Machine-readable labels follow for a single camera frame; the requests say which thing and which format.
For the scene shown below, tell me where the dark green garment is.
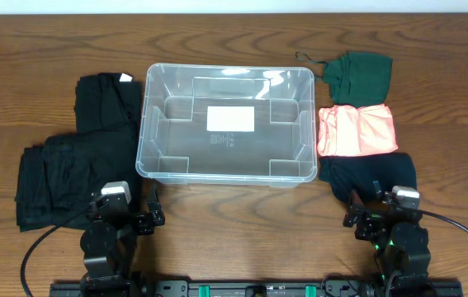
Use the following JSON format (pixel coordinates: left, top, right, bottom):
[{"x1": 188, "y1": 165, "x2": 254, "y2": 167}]
[{"x1": 295, "y1": 52, "x2": 393, "y2": 108}]

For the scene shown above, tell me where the large black garment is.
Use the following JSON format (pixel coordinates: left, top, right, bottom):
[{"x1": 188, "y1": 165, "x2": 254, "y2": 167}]
[{"x1": 15, "y1": 130, "x2": 141, "y2": 232}]

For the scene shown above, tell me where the small black garment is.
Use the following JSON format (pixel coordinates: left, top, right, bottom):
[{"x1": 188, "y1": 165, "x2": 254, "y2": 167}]
[{"x1": 74, "y1": 73, "x2": 142, "y2": 133}]

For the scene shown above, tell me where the dark navy garment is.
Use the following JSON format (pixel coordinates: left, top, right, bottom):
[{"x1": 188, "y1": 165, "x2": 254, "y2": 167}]
[{"x1": 319, "y1": 153, "x2": 417, "y2": 203}]

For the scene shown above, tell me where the pink garment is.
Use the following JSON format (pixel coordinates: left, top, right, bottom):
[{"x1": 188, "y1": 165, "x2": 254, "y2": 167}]
[{"x1": 317, "y1": 104, "x2": 398, "y2": 157}]

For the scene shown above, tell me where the clear plastic storage container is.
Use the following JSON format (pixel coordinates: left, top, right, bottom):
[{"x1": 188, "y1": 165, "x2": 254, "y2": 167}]
[{"x1": 135, "y1": 64, "x2": 318, "y2": 187}]

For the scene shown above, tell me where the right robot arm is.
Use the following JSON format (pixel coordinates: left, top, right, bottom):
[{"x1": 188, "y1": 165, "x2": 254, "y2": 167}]
[{"x1": 343, "y1": 181, "x2": 439, "y2": 296}]

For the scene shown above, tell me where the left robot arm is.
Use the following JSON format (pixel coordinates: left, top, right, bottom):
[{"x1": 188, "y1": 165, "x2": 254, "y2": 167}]
[{"x1": 80, "y1": 181, "x2": 165, "y2": 296}]

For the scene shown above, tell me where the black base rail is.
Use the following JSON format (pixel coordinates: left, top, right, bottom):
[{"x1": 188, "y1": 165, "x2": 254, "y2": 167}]
[{"x1": 50, "y1": 279, "x2": 464, "y2": 297}]

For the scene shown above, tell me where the white label in container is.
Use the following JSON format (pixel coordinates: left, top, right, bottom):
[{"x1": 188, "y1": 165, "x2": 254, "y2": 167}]
[{"x1": 206, "y1": 106, "x2": 255, "y2": 132}]

